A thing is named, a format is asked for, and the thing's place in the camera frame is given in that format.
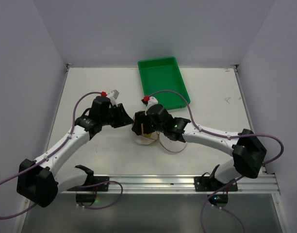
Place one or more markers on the green plastic tray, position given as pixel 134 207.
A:
pixel 164 74

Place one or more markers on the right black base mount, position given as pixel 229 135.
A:
pixel 205 183

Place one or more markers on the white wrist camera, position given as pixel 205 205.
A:
pixel 113 95
pixel 149 101

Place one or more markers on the aluminium mounting rail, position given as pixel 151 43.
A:
pixel 188 184

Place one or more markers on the yellow bra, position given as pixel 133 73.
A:
pixel 146 130

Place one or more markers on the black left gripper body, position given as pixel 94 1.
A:
pixel 117 115

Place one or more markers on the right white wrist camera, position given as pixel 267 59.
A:
pixel 149 101

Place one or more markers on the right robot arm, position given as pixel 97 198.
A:
pixel 246 150

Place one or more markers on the white mesh laundry bag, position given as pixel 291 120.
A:
pixel 156 137

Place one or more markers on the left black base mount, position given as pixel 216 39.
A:
pixel 88 195

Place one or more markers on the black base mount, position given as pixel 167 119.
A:
pixel 88 195
pixel 205 183

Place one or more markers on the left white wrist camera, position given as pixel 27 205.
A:
pixel 113 95

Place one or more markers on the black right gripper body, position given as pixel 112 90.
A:
pixel 145 123

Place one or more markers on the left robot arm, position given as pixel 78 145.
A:
pixel 38 180

